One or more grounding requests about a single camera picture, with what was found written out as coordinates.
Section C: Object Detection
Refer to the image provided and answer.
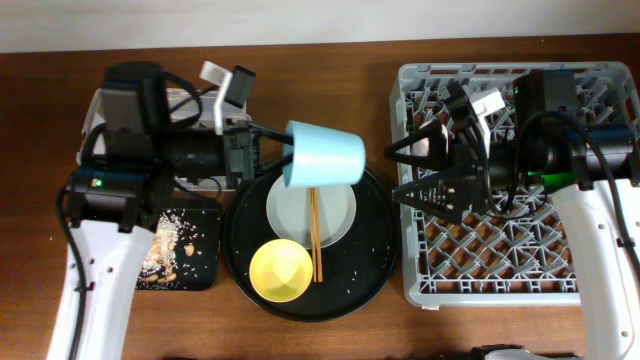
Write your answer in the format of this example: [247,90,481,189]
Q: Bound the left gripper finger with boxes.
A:
[254,154,293,179]
[247,122,294,145]

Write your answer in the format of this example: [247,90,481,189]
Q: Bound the round black serving tray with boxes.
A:
[222,169,402,322]

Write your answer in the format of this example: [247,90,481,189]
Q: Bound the grey dishwasher rack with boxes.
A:
[389,61,640,308]

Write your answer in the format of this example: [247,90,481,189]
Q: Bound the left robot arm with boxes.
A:
[48,62,293,359]

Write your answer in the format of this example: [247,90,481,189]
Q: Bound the blue plastic cup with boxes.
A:
[282,120,366,188]

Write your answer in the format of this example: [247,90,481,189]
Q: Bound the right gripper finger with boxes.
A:
[384,120,449,170]
[392,172,468,224]

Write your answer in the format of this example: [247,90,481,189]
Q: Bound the wooden chopstick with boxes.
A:
[315,188,323,283]
[309,188,319,282]

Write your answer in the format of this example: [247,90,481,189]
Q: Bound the grey round plate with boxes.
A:
[266,176,356,249]

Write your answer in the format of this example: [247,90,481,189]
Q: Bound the food scraps with rice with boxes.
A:
[137,209,203,290]

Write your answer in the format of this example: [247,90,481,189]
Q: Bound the black rectangular tray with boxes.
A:
[161,198,222,291]

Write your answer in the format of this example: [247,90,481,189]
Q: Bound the clear plastic bin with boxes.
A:
[75,85,253,192]

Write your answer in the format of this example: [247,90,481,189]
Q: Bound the yellow bowl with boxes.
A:
[248,239,313,303]

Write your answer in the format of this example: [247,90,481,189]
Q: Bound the pink plastic cup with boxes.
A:
[410,120,449,161]

